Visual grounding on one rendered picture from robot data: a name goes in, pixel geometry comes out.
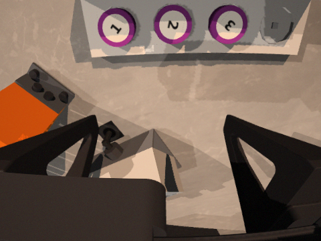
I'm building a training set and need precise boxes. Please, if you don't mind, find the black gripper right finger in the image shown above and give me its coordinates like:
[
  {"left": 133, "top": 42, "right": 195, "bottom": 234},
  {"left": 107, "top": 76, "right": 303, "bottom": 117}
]
[{"left": 223, "top": 114, "right": 321, "bottom": 233}]

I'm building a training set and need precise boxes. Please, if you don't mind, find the beige key housing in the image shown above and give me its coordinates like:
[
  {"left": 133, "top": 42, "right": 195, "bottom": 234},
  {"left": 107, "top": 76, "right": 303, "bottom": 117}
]
[{"left": 89, "top": 121, "right": 184, "bottom": 197}]

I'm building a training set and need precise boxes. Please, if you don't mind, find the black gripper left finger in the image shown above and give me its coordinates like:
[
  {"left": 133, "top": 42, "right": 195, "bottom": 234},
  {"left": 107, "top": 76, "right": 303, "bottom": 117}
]
[{"left": 0, "top": 114, "right": 99, "bottom": 177}]

